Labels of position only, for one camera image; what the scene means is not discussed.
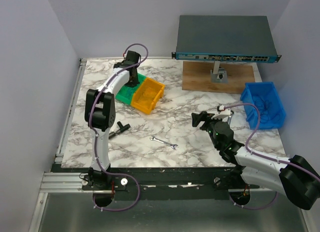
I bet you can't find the yellow plastic bin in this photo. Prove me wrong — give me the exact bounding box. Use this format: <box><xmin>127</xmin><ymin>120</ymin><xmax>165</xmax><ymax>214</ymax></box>
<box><xmin>131</xmin><ymin>77</ymin><xmax>165</xmax><ymax>114</ymax></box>

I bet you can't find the wooden board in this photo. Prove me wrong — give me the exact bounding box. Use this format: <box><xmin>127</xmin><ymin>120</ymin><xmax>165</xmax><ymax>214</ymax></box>
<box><xmin>182</xmin><ymin>61</ymin><xmax>256</xmax><ymax>94</ymax></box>

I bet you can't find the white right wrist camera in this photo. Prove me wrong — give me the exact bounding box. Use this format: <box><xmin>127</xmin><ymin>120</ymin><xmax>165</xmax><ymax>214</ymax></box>
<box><xmin>214</xmin><ymin>105</ymin><xmax>232</xmax><ymax>119</ymax></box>

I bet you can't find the blue plastic bin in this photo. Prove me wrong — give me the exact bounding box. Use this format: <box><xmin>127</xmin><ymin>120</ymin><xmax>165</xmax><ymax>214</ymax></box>
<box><xmin>240</xmin><ymin>82</ymin><xmax>286</xmax><ymax>130</ymax></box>

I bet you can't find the silver open-end wrench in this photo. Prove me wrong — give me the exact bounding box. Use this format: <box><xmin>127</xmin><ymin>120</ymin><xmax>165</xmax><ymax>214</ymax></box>
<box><xmin>150</xmin><ymin>136</ymin><xmax>179</xmax><ymax>150</ymax></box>

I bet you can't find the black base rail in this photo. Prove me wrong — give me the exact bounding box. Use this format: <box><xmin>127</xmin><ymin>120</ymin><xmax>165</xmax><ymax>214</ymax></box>
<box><xmin>40</xmin><ymin>167</ymin><xmax>250</xmax><ymax>204</ymax></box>

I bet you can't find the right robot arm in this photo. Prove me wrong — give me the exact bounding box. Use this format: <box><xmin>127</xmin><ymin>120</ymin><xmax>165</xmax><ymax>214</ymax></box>
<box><xmin>191</xmin><ymin>111</ymin><xmax>320</xmax><ymax>210</ymax></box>

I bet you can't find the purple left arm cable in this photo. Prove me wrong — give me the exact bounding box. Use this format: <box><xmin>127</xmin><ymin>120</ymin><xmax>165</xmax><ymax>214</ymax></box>
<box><xmin>88</xmin><ymin>43</ymin><xmax>150</xmax><ymax>213</ymax></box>

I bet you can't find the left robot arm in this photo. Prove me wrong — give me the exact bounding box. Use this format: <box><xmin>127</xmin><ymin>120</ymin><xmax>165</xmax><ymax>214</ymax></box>
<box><xmin>84</xmin><ymin>50</ymin><xmax>141</xmax><ymax>190</ymax></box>

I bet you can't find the blue cable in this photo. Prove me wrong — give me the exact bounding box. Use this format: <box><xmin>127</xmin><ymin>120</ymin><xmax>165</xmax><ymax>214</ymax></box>
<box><xmin>122</xmin><ymin>86</ymin><xmax>137</xmax><ymax>98</ymax></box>

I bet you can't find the green plastic bin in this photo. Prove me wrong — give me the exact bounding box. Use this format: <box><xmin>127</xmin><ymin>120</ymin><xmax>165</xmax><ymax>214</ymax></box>
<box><xmin>116</xmin><ymin>73</ymin><xmax>146</xmax><ymax>105</ymax></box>

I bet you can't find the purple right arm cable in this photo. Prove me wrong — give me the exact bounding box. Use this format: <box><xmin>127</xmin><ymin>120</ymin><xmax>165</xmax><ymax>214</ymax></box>
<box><xmin>222</xmin><ymin>103</ymin><xmax>320</xmax><ymax>210</ymax></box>

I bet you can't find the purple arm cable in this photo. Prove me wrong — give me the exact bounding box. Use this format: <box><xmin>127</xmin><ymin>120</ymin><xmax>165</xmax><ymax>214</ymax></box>
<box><xmin>222</xmin><ymin>103</ymin><xmax>320</xmax><ymax>210</ymax></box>
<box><xmin>88</xmin><ymin>43</ymin><xmax>150</xmax><ymax>213</ymax></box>

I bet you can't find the black socket T-handle tool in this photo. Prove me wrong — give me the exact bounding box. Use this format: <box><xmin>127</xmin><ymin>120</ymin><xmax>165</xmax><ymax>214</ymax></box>
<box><xmin>108</xmin><ymin>121</ymin><xmax>131</xmax><ymax>139</ymax></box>

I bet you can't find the network switch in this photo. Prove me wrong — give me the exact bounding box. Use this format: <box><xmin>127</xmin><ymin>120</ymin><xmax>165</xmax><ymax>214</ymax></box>
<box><xmin>171</xmin><ymin>15</ymin><xmax>281</xmax><ymax>63</ymax></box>

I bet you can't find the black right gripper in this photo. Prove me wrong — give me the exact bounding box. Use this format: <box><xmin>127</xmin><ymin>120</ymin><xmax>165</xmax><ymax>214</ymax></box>
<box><xmin>191</xmin><ymin>111</ymin><xmax>225</xmax><ymax>149</ymax></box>

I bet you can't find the grey metal stand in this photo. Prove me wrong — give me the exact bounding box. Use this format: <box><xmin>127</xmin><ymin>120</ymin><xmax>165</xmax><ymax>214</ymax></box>
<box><xmin>210</xmin><ymin>61</ymin><xmax>228</xmax><ymax>84</ymax></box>

